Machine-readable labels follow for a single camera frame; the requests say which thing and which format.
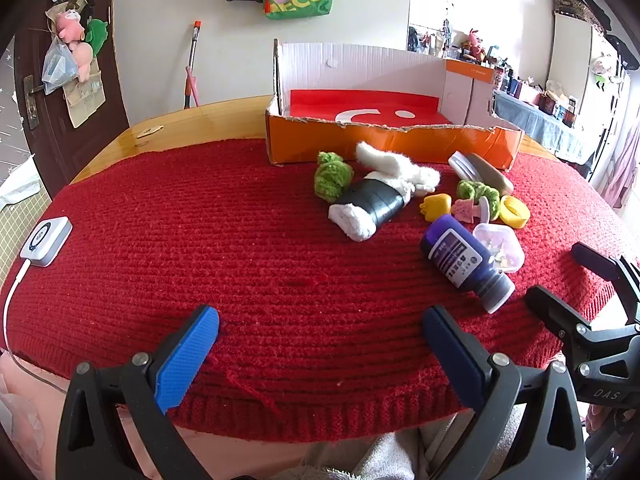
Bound yellow bottle cap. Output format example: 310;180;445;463
499;195;530;230

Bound clear small plastic case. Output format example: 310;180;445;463
473;223;525;273

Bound purple paint bottle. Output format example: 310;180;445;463
420;214;515;314

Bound grey square compact case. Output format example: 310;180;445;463
466;153;514;196

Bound pink mushroom hair clip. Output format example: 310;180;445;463
451;196;491;223

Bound green knitted scrunchie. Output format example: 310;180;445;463
457;180;500;221
314;152;354;204

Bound yellow pepper toy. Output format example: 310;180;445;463
419;194;452;223

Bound black white sock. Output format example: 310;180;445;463
329;171;416;242

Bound white fluffy star scrunchie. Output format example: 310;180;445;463
356;141;440;196

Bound blue covered side table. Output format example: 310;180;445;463
494;90;599;165

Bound red knitted cloth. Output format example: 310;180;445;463
1;140;625;442

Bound white square charger device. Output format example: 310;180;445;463
20;217;73;268

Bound small tag on table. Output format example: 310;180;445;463
137;125;164;139

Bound dark brown door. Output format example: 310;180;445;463
14;0;129;196

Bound beige hanging pouch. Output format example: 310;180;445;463
62;70;106;129

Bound orange white cardboard box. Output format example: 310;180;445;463
266;41;524;170

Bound clear plastic bag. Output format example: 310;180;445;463
41;37;78;96

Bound orange tipped broom stick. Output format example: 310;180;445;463
183;21;202;110

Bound green plush toy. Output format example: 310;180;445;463
85;18;108;56

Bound pink plush toy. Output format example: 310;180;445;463
55;10;94;82

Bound white charger cable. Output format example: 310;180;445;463
1;257;68;395

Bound brass door handle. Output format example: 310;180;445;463
23;75;44;130

